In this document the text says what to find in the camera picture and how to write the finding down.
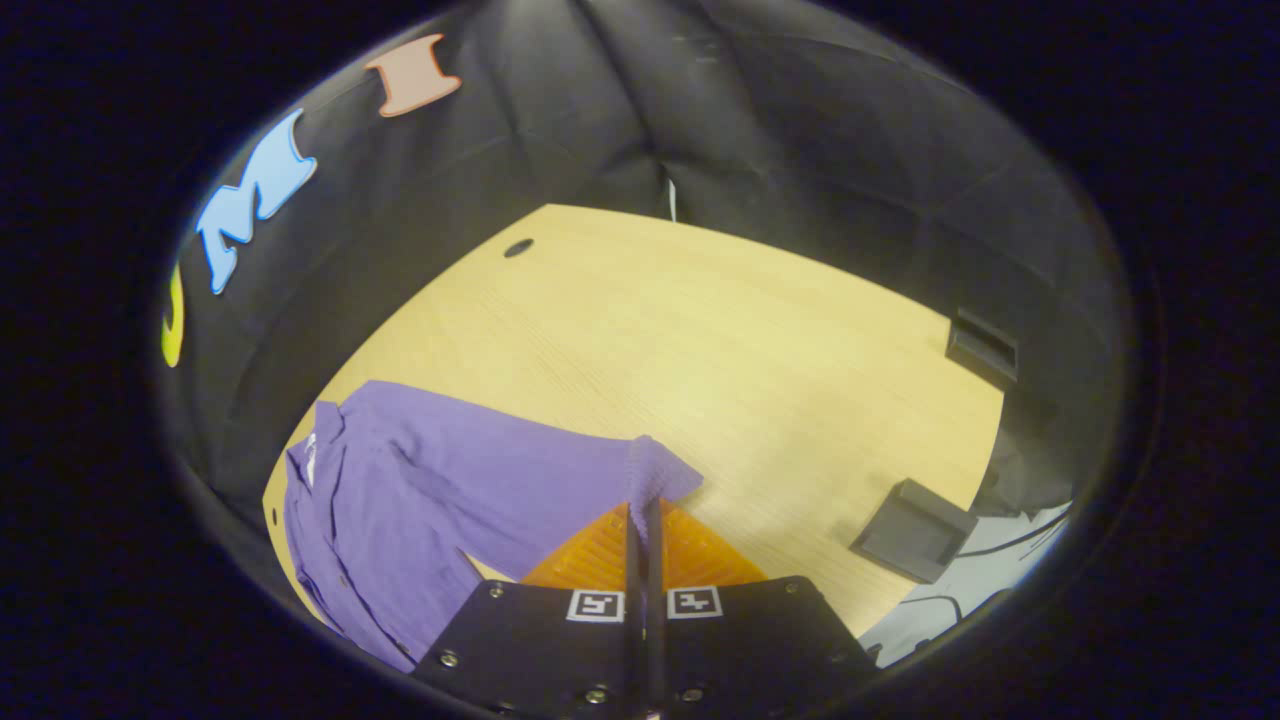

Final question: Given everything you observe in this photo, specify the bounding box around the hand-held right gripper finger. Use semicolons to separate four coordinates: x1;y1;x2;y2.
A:
645;497;881;720
410;500;646;720

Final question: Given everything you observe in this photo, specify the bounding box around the purple knit cardigan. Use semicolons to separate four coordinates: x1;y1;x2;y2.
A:
283;380;705;673

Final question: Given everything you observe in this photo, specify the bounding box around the black rectangular box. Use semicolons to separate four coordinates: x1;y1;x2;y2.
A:
945;308;1020;389

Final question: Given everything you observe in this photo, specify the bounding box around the black backdrop cloth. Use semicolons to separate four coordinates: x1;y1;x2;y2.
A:
155;0;1136;641

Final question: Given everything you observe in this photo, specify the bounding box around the black floor cable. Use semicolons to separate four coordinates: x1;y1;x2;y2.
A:
955;512;1071;559

